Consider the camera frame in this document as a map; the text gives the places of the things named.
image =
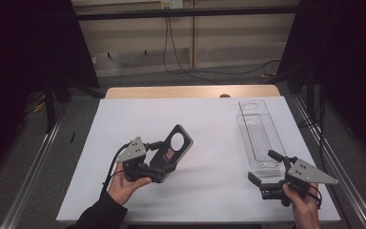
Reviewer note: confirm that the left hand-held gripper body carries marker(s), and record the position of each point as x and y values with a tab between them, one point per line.
136	159

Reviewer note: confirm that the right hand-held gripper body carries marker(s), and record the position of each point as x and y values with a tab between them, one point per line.
301	175

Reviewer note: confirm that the dark card with round hole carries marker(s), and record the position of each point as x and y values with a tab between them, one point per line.
179	152

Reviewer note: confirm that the clear plastic case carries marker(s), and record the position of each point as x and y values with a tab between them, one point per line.
259	136

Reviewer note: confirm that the person's left hand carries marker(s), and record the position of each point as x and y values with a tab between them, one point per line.
124	189

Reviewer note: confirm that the person's right hand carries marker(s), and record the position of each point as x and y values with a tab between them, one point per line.
303	210

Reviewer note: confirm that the white board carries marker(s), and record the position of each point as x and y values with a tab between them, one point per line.
203	197

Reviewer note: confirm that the wooden table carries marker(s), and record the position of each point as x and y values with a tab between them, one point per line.
171	92

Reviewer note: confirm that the small black floor piece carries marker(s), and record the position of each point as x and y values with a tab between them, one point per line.
72	137

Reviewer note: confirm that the black metal stand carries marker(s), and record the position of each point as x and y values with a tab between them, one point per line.
49	108

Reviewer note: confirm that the dark curtain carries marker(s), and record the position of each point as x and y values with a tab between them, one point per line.
352	63
19	63

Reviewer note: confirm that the black horizontal bar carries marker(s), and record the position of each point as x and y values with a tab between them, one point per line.
184	12

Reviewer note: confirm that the aluminium rail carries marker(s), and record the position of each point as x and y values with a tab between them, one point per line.
346	178
31	178

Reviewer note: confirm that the white wall socket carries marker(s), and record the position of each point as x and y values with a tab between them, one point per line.
171	4

